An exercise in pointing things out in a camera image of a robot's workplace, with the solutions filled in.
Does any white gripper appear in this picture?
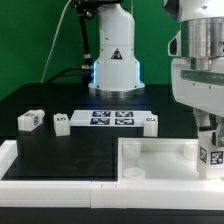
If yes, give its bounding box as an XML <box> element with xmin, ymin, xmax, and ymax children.
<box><xmin>168</xmin><ymin>32</ymin><xmax>224</xmax><ymax>147</ymax></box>

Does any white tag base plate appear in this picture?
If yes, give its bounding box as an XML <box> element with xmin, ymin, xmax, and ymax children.
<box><xmin>70</xmin><ymin>110</ymin><xmax>156</xmax><ymax>127</ymax></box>

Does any white U-shaped fence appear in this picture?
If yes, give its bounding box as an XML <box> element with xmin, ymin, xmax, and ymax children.
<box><xmin>0</xmin><ymin>140</ymin><xmax>224</xmax><ymax>210</ymax></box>

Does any black cable bundle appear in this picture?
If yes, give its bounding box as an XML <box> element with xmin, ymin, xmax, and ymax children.
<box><xmin>44</xmin><ymin>65</ymin><xmax>94</xmax><ymax>84</ymax></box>

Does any white square tabletop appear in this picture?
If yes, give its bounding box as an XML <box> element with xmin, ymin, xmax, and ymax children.
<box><xmin>118</xmin><ymin>138</ymin><xmax>203</xmax><ymax>180</ymax></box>

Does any white cable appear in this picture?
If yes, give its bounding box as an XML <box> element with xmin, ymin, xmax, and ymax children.
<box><xmin>40</xmin><ymin>0</ymin><xmax>74</xmax><ymax>84</ymax></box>

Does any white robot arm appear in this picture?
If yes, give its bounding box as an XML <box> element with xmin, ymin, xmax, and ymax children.
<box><xmin>89</xmin><ymin>0</ymin><xmax>224</xmax><ymax>147</ymax></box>

